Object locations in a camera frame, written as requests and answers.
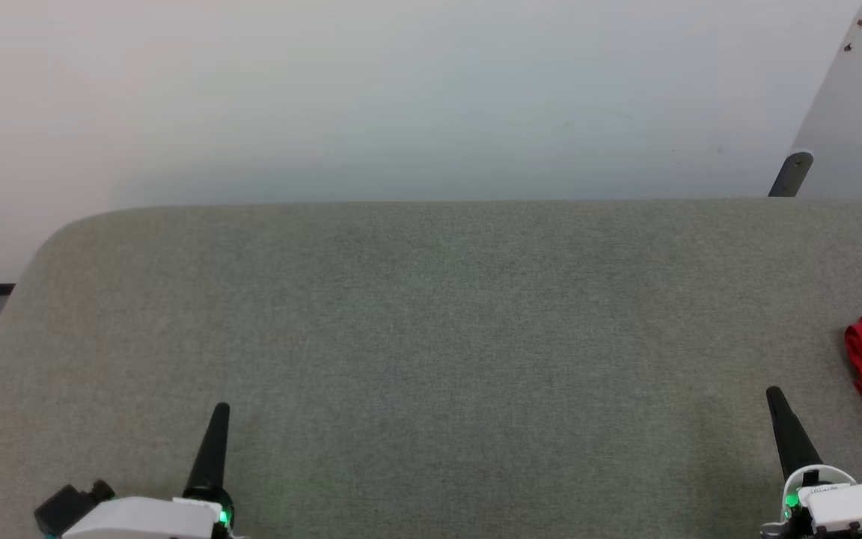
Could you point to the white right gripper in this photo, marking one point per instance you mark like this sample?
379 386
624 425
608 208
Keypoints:
857 505

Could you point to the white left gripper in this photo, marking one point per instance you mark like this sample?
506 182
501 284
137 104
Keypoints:
147 520

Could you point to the grey fabric sofa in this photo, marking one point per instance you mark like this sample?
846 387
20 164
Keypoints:
431 337

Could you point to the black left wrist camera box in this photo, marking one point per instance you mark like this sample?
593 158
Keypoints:
68 505

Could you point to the dark grey metal bracket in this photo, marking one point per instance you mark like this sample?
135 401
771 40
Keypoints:
792 176

